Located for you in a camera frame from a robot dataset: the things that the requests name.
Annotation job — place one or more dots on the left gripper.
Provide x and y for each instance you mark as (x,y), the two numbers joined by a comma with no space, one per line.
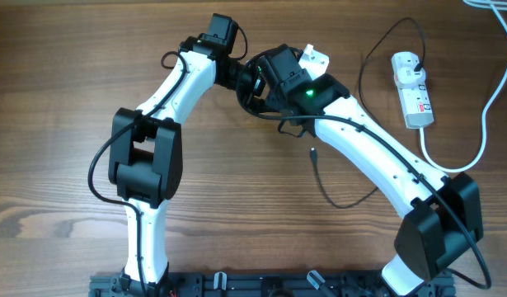
(248,99)

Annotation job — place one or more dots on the teal screen smartphone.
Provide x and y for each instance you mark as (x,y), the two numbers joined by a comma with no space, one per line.
(259,82)

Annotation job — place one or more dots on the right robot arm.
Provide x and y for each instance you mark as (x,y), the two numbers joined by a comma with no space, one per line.
(440,215)

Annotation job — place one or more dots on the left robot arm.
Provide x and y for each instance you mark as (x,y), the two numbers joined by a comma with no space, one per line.
(146,163)

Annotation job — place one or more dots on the white USB charger plug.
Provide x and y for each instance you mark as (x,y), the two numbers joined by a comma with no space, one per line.
(407,77)

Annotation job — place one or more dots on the white power strip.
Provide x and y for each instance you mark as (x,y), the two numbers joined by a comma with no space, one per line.
(415,103)

